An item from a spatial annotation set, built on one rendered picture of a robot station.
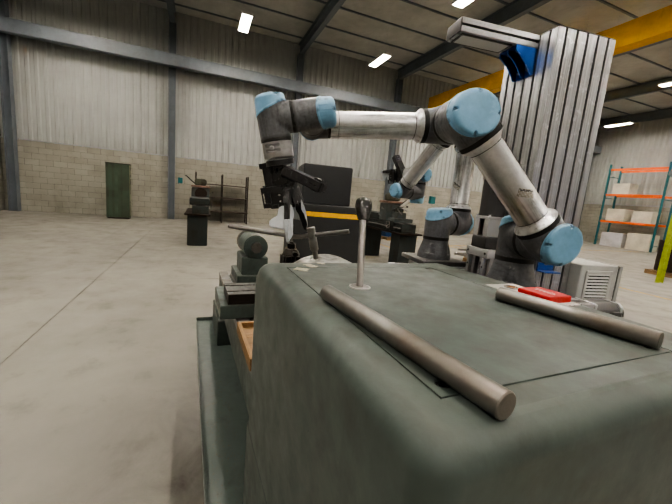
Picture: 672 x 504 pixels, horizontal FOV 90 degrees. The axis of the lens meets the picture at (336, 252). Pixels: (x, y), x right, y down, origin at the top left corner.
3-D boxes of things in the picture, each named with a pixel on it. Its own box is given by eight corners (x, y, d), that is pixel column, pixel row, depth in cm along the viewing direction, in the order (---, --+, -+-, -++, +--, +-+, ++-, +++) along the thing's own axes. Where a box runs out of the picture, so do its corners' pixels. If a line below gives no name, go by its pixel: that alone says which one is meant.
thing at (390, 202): (348, 250, 913) (354, 188, 887) (378, 251, 948) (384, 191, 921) (392, 270, 705) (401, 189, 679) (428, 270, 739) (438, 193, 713)
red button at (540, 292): (570, 307, 58) (572, 295, 58) (547, 308, 56) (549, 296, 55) (537, 296, 64) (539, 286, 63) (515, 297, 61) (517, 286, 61)
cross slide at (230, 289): (324, 300, 156) (325, 291, 155) (227, 305, 138) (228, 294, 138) (312, 289, 172) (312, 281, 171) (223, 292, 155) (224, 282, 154)
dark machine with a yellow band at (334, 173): (358, 278, 605) (369, 167, 574) (290, 276, 576) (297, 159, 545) (335, 258, 779) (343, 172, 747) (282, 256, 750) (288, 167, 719)
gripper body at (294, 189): (275, 207, 93) (267, 162, 90) (304, 203, 91) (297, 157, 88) (264, 211, 86) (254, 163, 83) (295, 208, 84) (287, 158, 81)
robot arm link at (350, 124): (456, 110, 104) (297, 107, 100) (473, 101, 94) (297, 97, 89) (454, 149, 106) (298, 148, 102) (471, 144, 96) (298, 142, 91)
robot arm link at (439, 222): (417, 234, 158) (421, 205, 156) (436, 234, 166) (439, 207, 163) (438, 238, 148) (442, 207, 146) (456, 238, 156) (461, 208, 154)
